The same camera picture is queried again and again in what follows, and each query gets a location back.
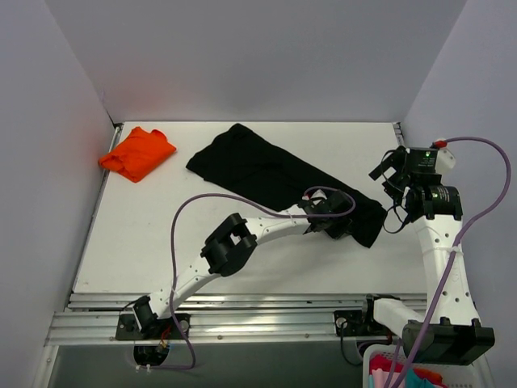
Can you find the black t shirt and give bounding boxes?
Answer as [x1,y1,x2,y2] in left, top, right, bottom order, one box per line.
[186,124,387,248]

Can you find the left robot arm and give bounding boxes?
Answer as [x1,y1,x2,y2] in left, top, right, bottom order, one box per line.
[132,187,356,339]

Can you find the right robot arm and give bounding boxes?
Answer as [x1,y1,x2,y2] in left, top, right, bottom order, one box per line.
[358,146,495,365]

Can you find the white laundry basket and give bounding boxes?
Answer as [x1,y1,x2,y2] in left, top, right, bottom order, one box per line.
[363,344,481,387]

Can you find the pink garment in basket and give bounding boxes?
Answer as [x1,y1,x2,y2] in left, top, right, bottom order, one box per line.
[368,354,403,388]

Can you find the teal garment in basket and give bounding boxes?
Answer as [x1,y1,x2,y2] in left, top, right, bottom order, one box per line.
[405,369,435,388]

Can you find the orange garment in basket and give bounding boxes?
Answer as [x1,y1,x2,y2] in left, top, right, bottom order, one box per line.
[414,368,443,385]

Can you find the orange folded t shirt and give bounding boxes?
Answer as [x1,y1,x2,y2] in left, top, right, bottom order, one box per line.
[98,126,177,183]

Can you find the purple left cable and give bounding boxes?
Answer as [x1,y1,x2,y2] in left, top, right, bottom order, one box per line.
[169,185,357,372]

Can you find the purple cable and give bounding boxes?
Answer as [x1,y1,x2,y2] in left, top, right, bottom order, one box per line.
[169,185,357,372]
[383,137,512,388]

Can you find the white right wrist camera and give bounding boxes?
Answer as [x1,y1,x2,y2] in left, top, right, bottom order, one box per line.
[432,138,456,175]

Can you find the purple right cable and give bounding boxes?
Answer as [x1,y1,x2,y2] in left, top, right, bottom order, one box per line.
[383,137,512,388]

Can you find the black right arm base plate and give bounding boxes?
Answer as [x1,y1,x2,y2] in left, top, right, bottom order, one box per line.
[333,310,392,337]

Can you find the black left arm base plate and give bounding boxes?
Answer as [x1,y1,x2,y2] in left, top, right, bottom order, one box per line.
[115,312,182,341]

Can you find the aluminium frame rail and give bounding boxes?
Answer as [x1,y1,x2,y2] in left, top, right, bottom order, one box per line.
[44,293,484,347]

